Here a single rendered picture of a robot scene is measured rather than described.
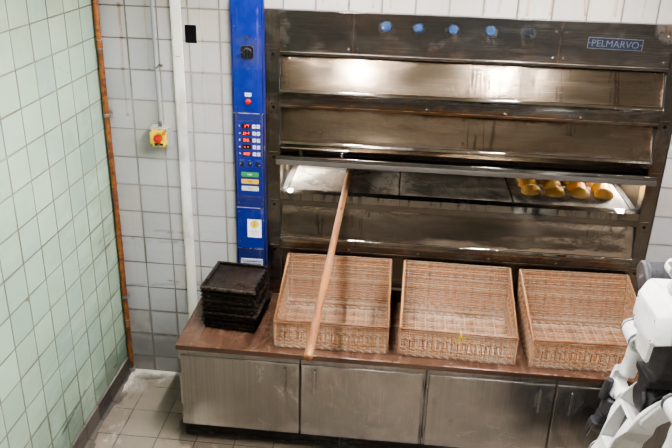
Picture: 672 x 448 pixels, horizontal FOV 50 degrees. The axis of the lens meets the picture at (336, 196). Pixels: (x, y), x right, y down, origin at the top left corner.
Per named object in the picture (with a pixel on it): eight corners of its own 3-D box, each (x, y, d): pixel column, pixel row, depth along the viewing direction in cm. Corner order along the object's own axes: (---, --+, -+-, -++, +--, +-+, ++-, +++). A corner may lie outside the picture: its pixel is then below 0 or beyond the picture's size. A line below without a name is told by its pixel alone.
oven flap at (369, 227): (281, 238, 379) (283, 200, 378) (630, 261, 364) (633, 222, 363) (279, 239, 374) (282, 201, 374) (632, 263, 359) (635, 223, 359)
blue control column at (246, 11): (293, 236, 592) (293, -37, 509) (312, 238, 590) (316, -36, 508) (240, 380, 414) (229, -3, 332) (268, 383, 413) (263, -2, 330)
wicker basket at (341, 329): (286, 296, 390) (286, 250, 380) (390, 303, 386) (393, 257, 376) (271, 347, 346) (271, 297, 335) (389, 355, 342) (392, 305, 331)
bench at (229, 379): (210, 375, 418) (205, 288, 396) (637, 410, 398) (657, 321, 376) (181, 441, 367) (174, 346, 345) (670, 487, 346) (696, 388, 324)
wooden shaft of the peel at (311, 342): (312, 363, 236) (312, 355, 235) (303, 362, 237) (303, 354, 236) (351, 175, 394) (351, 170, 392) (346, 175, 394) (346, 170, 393)
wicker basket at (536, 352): (511, 313, 380) (517, 267, 369) (619, 319, 377) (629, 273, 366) (527, 368, 335) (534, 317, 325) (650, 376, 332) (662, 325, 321)
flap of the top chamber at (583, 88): (280, 93, 349) (282, 52, 348) (660, 112, 334) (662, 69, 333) (279, 92, 344) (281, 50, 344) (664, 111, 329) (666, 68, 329)
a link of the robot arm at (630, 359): (634, 362, 289) (652, 323, 280) (642, 379, 279) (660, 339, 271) (609, 357, 289) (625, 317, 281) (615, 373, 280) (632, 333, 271)
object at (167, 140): (154, 142, 366) (152, 123, 363) (173, 143, 366) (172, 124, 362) (149, 147, 360) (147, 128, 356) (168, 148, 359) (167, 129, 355)
